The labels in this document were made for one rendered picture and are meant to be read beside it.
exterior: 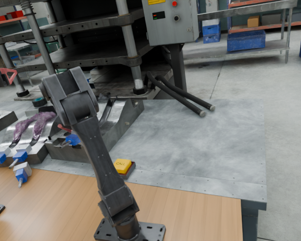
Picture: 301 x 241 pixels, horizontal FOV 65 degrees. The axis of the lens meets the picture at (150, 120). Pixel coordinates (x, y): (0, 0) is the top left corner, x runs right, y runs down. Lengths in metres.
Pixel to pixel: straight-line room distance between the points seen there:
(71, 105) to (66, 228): 0.41
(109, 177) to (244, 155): 0.53
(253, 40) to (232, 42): 0.33
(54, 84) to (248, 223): 0.75
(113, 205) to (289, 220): 1.36
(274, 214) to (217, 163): 0.98
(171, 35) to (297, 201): 1.37
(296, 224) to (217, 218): 1.11
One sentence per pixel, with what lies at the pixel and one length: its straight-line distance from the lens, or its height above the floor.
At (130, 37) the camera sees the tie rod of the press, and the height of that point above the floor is 1.17.
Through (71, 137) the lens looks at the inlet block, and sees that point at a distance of 0.98.
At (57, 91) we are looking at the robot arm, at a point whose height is 1.22.
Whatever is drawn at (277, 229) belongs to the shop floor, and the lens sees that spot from 1.76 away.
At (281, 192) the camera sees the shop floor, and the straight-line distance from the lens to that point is 1.97.
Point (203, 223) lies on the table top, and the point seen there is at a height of 0.80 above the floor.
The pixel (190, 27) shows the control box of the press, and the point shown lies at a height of 1.15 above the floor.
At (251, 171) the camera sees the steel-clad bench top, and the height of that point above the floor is 0.80.
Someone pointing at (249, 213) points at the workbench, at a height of 0.69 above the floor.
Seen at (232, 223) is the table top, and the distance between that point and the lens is 0.73.
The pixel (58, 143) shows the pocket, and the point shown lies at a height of 0.87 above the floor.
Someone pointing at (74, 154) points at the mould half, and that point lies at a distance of 1.07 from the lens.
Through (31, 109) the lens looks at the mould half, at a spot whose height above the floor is 0.91.
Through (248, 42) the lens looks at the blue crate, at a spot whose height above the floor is 0.37.
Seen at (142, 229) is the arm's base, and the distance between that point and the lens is 0.73.
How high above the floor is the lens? 1.38
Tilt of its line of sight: 28 degrees down
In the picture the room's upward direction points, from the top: 12 degrees counter-clockwise
